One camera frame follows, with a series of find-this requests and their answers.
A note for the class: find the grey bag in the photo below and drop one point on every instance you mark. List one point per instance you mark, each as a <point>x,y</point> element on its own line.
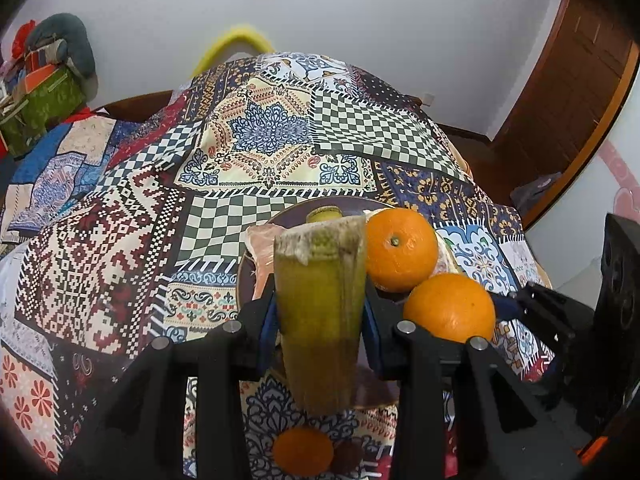
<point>537,192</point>

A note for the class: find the pink wall sticker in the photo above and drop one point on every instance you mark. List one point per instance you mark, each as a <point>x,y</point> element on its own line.
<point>622,180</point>

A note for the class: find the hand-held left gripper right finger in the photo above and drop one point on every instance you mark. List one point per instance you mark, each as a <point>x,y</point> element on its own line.
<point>372,330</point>

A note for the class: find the large orange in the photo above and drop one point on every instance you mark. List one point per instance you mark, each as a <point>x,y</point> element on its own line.
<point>450,307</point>
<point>400,255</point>

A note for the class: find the green patterned box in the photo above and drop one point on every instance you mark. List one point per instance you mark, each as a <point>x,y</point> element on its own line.
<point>45,105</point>

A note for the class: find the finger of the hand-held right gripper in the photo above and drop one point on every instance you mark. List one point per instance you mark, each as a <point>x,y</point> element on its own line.
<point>542,307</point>
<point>562,375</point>

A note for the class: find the purple plate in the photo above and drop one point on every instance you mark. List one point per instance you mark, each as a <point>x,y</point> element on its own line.
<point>247,285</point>

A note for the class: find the patchwork printed blanket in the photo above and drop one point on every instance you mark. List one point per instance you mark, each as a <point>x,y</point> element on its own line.
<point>150,210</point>

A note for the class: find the red plastic bag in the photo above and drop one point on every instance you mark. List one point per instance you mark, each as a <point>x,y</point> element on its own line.
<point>22,35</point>

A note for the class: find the green sugarcane piece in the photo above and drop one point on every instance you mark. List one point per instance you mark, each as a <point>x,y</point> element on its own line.
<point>322,214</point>
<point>317,300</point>

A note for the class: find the wooden door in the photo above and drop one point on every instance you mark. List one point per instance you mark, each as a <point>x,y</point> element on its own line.
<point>565,85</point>

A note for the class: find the white wall socket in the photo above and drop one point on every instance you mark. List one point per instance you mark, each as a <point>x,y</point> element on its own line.
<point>430,98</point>

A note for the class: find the orange box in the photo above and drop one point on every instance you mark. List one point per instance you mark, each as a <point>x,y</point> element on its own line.
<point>42,75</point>

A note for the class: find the small peeled pomelo segment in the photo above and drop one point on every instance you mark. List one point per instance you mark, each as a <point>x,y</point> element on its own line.
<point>260,250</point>

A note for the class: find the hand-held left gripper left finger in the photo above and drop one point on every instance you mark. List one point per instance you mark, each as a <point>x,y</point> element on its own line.
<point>267,327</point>

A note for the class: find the small orange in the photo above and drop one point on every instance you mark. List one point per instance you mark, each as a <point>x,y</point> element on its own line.
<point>302,452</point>

